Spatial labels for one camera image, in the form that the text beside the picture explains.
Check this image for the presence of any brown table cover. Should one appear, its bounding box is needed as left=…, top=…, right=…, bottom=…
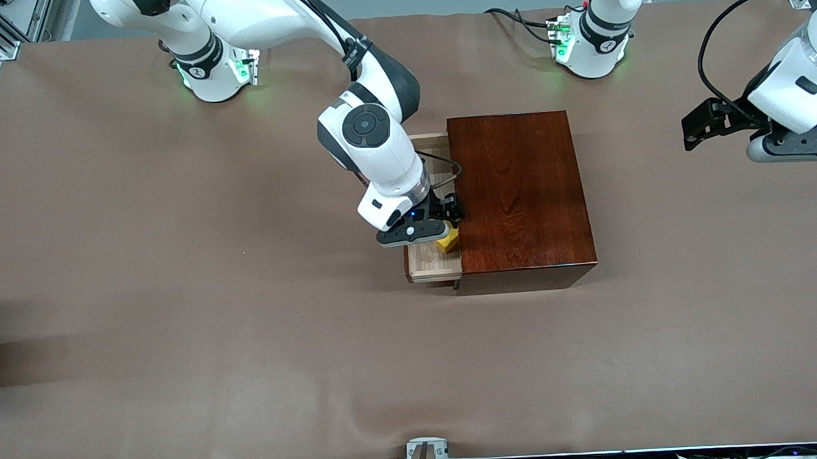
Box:
left=0, top=0, right=817, bottom=459

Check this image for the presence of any wooden drawer with white handle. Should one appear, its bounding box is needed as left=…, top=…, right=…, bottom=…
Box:
left=397, top=131, right=464, bottom=286

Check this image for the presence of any dark brown wooden cabinet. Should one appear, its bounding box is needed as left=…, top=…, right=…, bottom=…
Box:
left=446, top=108, right=600, bottom=296

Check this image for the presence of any yellow block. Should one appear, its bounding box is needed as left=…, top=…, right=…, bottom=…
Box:
left=434, top=225, right=462, bottom=255

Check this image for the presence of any black base cable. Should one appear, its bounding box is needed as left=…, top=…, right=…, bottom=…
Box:
left=513, top=8, right=557, bottom=46
left=485, top=3, right=556, bottom=31

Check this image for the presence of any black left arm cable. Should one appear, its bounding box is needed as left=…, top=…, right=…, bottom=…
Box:
left=694, top=0, right=817, bottom=128

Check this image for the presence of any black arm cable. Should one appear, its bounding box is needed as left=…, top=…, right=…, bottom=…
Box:
left=694, top=0, right=817, bottom=128
left=285, top=0, right=464, bottom=196

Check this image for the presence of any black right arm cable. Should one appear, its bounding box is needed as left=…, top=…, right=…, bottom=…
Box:
left=285, top=0, right=464, bottom=196

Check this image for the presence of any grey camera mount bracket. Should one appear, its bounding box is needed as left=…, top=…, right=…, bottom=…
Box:
left=405, top=436, right=450, bottom=459

